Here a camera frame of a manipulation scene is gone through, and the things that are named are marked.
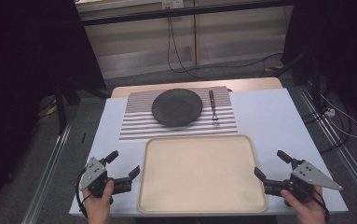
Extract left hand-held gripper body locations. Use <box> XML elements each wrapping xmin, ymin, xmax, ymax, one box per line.
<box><xmin>80</xmin><ymin>157</ymin><xmax>133</xmax><ymax>198</ymax></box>

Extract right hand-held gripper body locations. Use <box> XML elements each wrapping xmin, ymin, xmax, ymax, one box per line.
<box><xmin>264</xmin><ymin>159</ymin><xmax>344</xmax><ymax>201</ymax></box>

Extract person's left hand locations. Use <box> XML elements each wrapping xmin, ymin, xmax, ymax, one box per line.
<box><xmin>82</xmin><ymin>180</ymin><xmax>116</xmax><ymax>224</ymax></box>

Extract person's right hand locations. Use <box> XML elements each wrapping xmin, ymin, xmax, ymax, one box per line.
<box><xmin>280</xmin><ymin>185</ymin><xmax>328</xmax><ymax>224</ymax></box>

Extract white table board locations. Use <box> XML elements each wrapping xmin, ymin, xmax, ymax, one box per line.
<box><xmin>68</xmin><ymin>88</ymin><xmax>350</xmax><ymax>217</ymax></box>

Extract striped placemat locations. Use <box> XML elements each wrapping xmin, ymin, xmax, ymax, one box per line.
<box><xmin>118</xmin><ymin>86</ymin><xmax>239</xmax><ymax>142</ymax></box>

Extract beige rectangular tray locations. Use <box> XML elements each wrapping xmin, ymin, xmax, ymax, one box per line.
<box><xmin>137</xmin><ymin>133</ymin><xmax>268</xmax><ymax>215</ymax></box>

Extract black metal stand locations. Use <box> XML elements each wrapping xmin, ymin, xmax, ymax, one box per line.
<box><xmin>37</xmin><ymin>78</ymin><xmax>109</xmax><ymax>135</ymax></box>
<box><xmin>270</xmin><ymin>49</ymin><xmax>326</xmax><ymax>115</ymax></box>

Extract black round plate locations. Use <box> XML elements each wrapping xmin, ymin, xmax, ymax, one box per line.
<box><xmin>151</xmin><ymin>88</ymin><xmax>204</xmax><ymax>128</ymax></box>

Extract wooden table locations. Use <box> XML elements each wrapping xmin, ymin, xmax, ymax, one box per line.
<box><xmin>110</xmin><ymin>77</ymin><xmax>284</xmax><ymax>99</ymax></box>

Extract black curtain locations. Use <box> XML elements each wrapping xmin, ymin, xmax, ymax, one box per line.
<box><xmin>0</xmin><ymin>0</ymin><xmax>107</xmax><ymax>216</ymax></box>
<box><xmin>281</xmin><ymin>0</ymin><xmax>357</xmax><ymax>125</ymax></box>

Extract black horizontal bar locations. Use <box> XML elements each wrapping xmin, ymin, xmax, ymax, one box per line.
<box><xmin>80</xmin><ymin>0</ymin><xmax>295</xmax><ymax>27</ymax></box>

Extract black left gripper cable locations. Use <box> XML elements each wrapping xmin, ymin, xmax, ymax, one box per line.
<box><xmin>75</xmin><ymin>168</ymin><xmax>92</xmax><ymax>219</ymax></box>

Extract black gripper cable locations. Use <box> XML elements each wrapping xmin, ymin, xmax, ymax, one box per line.
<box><xmin>75</xmin><ymin>168</ymin><xmax>92</xmax><ymax>219</ymax></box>
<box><xmin>303</xmin><ymin>185</ymin><xmax>331</xmax><ymax>220</ymax></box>

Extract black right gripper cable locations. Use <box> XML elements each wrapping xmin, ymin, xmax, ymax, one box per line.
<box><xmin>303</xmin><ymin>185</ymin><xmax>331</xmax><ymax>220</ymax></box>

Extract aluminium floor rail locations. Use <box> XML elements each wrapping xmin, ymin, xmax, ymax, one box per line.
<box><xmin>296</xmin><ymin>85</ymin><xmax>357</xmax><ymax>204</ymax></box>
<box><xmin>21</xmin><ymin>122</ymin><xmax>74</xmax><ymax>224</ymax></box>

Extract black cable bundle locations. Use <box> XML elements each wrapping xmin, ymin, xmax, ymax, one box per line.
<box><xmin>301</xmin><ymin>104</ymin><xmax>352</xmax><ymax>154</ymax></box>

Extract white cable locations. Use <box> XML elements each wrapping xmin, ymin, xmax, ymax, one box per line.
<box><xmin>320</xmin><ymin>92</ymin><xmax>357</xmax><ymax>139</ymax></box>

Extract fork with wooden handle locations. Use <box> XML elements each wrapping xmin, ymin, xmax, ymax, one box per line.
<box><xmin>208</xmin><ymin>90</ymin><xmax>220</xmax><ymax>127</ymax></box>

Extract black floor cable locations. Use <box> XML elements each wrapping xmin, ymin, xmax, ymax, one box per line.
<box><xmin>198</xmin><ymin>51</ymin><xmax>284</xmax><ymax>78</ymax></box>

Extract black hanging cables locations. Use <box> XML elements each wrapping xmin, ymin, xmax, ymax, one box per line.
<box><xmin>166</xmin><ymin>7</ymin><xmax>206</xmax><ymax>81</ymax></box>

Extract white wall socket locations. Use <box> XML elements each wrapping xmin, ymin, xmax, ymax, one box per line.
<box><xmin>161</xmin><ymin>0</ymin><xmax>185</xmax><ymax>9</ymax></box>

